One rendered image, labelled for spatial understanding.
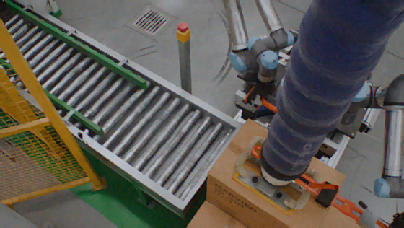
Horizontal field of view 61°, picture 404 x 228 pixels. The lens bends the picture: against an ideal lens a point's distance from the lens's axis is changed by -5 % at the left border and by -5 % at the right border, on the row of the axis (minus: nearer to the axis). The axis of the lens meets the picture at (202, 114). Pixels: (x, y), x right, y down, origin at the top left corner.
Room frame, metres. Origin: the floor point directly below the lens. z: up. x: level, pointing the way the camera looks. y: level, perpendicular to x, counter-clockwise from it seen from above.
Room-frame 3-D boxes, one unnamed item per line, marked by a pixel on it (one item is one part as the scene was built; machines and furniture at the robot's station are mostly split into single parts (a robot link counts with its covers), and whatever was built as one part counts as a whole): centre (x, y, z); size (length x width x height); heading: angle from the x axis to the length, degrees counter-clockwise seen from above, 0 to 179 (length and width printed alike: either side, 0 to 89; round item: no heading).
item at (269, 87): (1.05, -0.31, 1.21); 0.09 x 0.08 x 0.12; 54
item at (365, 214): (0.41, -0.75, 1.06); 0.07 x 0.07 x 0.04; 54
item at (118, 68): (1.96, 1.04, 0.60); 1.60 x 0.10 x 0.09; 56
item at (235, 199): (0.68, -0.39, 0.74); 0.60 x 0.40 x 0.40; 55
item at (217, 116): (1.82, 0.71, 0.50); 2.31 x 0.05 x 0.19; 56
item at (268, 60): (1.06, -0.30, 1.37); 0.09 x 0.08 x 0.11; 24
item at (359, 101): (1.00, -0.77, 1.20); 0.13 x 0.12 x 0.14; 86
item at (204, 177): (0.89, -0.08, 0.58); 0.70 x 0.03 x 0.06; 146
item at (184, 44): (1.63, 0.12, 0.50); 0.07 x 0.07 x 1.00; 56
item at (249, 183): (0.60, -0.32, 0.97); 0.34 x 0.10 x 0.05; 54
